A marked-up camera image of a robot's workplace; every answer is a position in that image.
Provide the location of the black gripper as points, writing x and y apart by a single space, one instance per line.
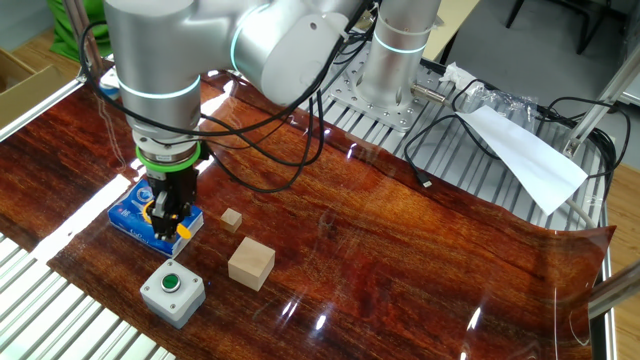
180 185

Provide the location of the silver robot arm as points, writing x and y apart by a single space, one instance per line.
170 50

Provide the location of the blue tissue pack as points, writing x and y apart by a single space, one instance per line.
127 220

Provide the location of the small wooden cube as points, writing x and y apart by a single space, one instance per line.
231 220

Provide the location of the white box with green button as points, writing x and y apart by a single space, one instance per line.
172 305

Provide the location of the large wooden cube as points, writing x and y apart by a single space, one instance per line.
250 265

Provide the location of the cardboard box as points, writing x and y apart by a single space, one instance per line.
30 95

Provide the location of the wood grain table mat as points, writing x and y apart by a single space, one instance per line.
375 250

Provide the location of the green cloth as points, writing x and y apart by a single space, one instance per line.
65 25

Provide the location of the metal cylinder connector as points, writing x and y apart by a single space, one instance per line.
429 93

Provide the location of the crumpled white tissue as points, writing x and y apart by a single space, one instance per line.
457 75

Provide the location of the clear plastic bag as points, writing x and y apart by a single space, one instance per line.
505 102

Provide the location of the white paper sheet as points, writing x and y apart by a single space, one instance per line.
530 160

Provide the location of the black chair legs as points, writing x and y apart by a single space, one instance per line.
587 30

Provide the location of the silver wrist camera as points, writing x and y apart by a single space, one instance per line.
110 85

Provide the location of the aluminium frame post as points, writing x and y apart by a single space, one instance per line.
87 50
600 102
617 290

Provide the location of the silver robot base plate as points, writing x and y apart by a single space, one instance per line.
395 112

